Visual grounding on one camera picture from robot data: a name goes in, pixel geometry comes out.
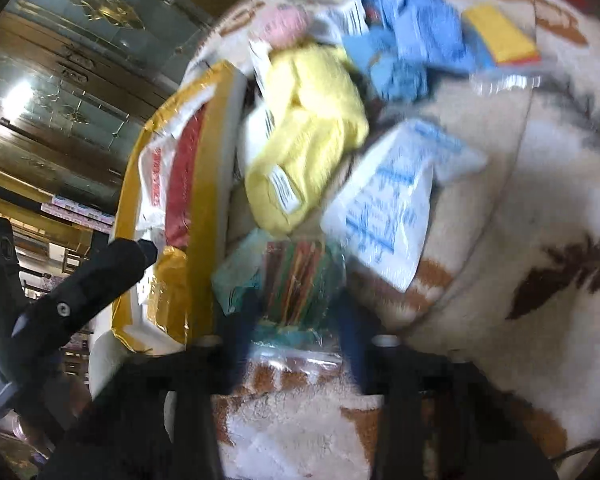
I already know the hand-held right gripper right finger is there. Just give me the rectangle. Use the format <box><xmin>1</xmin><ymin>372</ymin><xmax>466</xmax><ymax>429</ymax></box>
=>
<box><xmin>335</xmin><ymin>292</ymin><xmax>561</xmax><ymax>480</ymax></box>

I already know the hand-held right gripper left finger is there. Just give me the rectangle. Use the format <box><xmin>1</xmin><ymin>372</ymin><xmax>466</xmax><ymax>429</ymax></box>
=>
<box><xmin>45</xmin><ymin>292</ymin><xmax>256</xmax><ymax>480</ymax></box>

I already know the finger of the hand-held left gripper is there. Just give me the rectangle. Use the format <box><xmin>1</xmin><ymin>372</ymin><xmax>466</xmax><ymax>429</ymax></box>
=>
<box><xmin>10</xmin><ymin>238</ymin><xmax>158</xmax><ymax>362</ymax></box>

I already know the clear packet of colourful pieces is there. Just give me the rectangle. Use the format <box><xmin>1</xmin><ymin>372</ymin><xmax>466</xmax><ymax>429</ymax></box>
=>
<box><xmin>211</xmin><ymin>229</ymin><xmax>348</xmax><ymax>356</ymax></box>

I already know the white packet with blue print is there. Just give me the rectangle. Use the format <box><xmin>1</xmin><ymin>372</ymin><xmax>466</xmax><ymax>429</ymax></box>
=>
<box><xmin>321</xmin><ymin>119</ymin><xmax>488</xmax><ymax>293</ymax></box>

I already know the gold plastic packaging bag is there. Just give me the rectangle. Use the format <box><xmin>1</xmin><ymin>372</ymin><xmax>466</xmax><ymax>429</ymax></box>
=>
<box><xmin>111</xmin><ymin>59</ymin><xmax>248</xmax><ymax>357</ymax></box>

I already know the yellow towel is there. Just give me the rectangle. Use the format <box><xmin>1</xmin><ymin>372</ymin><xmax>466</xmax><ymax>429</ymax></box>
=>
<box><xmin>244</xmin><ymin>44</ymin><xmax>372</xmax><ymax>237</ymax></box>

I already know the pink fluffy towel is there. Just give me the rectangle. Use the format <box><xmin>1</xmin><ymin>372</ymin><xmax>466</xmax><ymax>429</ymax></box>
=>
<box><xmin>256</xmin><ymin>4</ymin><xmax>312</xmax><ymax>47</ymax></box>

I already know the blue towel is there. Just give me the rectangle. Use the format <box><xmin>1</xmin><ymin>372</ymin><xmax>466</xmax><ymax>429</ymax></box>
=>
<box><xmin>344</xmin><ymin>0</ymin><xmax>483</xmax><ymax>105</ymax></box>

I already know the stack of pink boxes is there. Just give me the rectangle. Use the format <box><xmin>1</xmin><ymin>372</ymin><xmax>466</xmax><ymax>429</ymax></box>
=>
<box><xmin>40</xmin><ymin>194</ymin><xmax>117</xmax><ymax>227</ymax></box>

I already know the white mattress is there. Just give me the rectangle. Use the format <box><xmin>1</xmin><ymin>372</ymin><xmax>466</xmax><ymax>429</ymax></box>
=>
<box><xmin>87</xmin><ymin>332</ymin><xmax>136</xmax><ymax>403</ymax></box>

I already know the wooden cabinet with glass doors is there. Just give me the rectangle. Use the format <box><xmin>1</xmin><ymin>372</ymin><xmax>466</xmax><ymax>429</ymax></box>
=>
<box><xmin>0</xmin><ymin>0</ymin><xmax>223</xmax><ymax>213</ymax></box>

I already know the leaf-print blanket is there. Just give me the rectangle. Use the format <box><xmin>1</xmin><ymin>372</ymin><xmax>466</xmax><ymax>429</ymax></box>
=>
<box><xmin>180</xmin><ymin>0</ymin><xmax>600</xmax><ymax>480</ymax></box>

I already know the yellow flat packet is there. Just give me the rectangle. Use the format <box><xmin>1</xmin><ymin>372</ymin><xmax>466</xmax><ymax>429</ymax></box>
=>
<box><xmin>461</xmin><ymin>4</ymin><xmax>542</xmax><ymax>70</ymax></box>

